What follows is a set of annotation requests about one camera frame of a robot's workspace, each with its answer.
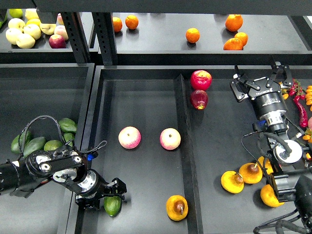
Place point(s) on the pale yellow pear centre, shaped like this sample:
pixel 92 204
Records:
pixel 32 30

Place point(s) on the pink apple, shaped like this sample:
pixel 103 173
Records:
pixel 170 139
pixel 129 137

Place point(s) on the green avocado right pile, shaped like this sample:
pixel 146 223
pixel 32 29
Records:
pixel 69 139

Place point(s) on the dark avocado far left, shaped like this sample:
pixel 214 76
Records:
pixel 17 143

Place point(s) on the red cherry tomato bunch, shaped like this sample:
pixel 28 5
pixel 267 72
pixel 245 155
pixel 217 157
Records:
pixel 296 90

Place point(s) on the orange shelf front right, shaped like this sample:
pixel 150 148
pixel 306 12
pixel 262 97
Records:
pixel 233 44

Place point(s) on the black centre tray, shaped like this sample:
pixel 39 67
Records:
pixel 214 140

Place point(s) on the orange shelf small right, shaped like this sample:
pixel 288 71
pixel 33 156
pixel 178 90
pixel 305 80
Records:
pixel 243 37

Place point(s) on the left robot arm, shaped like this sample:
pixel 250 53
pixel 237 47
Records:
pixel 65 165

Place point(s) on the yellow pear middle pile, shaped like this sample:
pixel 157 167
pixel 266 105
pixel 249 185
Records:
pixel 251 173

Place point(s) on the red chili pepper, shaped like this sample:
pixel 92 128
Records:
pixel 303 117

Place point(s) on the black shelf post left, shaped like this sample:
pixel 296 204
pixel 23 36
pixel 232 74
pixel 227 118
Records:
pixel 73 25

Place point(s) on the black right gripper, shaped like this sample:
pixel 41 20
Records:
pixel 265 93

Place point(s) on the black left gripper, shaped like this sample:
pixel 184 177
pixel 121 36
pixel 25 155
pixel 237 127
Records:
pixel 94 188

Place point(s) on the dark avocado top pile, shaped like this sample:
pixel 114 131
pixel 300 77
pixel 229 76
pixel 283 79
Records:
pixel 67 125

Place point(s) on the peach on shelf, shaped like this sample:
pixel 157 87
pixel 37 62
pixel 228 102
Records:
pixel 61 30

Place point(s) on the pale yellow pear front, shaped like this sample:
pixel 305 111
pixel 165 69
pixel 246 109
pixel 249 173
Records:
pixel 25 41

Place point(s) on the red apple on shelf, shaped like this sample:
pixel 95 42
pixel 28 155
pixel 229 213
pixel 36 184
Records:
pixel 57 42

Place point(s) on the round green avocado middle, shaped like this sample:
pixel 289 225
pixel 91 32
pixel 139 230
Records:
pixel 52 145

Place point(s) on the orange shelf middle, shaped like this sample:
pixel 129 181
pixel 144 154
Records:
pixel 192 35

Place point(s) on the peach behind post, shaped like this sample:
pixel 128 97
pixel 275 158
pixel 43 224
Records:
pixel 59 19

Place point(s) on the pink apple left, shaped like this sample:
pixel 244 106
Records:
pixel 129 137

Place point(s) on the yellow pear back pile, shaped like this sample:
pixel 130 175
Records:
pixel 266 164

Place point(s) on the black shelf post right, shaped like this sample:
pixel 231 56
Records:
pixel 103 25

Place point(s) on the yellow pear pile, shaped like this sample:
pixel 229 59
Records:
pixel 266 164
pixel 251 173
pixel 232 182
pixel 268 197

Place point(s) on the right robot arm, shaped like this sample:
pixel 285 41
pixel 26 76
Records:
pixel 291 179

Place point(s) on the pink apple right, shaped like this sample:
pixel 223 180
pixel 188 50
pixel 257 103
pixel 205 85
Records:
pixel 170 139

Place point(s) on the red apple upper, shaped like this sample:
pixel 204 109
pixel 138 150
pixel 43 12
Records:
pixel 201 80

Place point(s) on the orange tomatoes right edge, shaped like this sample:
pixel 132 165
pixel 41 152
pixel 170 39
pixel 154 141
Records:
pixel 308 95

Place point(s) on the pale yellow pear right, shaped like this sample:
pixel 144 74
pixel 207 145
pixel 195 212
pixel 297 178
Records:
pixel 47 28

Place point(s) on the dark red apple lower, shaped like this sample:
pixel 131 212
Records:
pixel 199 99

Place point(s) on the orange cherry tomato bunch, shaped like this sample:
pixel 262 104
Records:
pixel 284 90

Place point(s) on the black shelf post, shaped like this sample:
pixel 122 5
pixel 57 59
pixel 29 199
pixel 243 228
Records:
pixel 73 25
pixel 103 25

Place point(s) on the yellow pear bottom pile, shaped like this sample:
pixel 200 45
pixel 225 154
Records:
pixel 268 197

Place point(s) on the orange shelf top right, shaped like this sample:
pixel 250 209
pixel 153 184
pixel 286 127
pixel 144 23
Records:
pixel 234 22

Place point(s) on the yellow pear leftmost pile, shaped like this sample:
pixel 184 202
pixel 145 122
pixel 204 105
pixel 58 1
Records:
pixel 232 182

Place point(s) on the orange shelf far left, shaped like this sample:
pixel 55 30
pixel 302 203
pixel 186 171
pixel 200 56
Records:
pixel 117 24

